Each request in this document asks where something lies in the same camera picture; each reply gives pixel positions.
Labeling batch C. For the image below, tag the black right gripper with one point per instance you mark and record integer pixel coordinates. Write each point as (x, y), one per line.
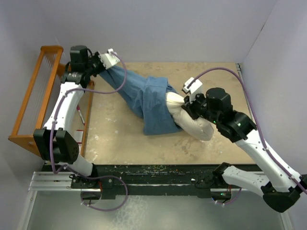
(191, 106)

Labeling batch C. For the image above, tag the magenta capped marker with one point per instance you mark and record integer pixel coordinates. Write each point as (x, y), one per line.
(80, 114)

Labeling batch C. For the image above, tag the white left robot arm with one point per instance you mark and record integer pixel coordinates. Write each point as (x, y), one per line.
(55, 141)

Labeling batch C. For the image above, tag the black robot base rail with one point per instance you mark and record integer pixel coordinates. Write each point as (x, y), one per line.
(153, 180)

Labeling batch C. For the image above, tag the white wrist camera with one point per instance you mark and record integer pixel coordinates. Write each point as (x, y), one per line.
(192, 87)
(109, 59)

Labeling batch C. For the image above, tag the blue pillowcase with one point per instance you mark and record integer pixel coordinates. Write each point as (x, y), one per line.
(146, 98)

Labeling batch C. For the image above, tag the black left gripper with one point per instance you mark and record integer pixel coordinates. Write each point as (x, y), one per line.
(96, 56)

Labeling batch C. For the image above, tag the orange wooden tiered rack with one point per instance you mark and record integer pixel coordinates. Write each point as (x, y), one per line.
(40, 97)

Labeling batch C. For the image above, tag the aluminium frame rail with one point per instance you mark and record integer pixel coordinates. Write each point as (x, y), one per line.
(239, 70)

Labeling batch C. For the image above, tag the red white small box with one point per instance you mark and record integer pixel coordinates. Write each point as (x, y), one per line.
(78, 136)

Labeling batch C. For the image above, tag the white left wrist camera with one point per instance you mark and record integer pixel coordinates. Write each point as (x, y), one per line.
(109, 59)

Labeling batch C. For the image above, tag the white pillow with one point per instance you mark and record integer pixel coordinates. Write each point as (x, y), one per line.
(199, 128)

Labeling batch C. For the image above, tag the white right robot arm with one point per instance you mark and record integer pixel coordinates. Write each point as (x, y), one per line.
(280, 186)

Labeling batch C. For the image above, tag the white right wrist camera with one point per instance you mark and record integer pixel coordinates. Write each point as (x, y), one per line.
(192, 87)

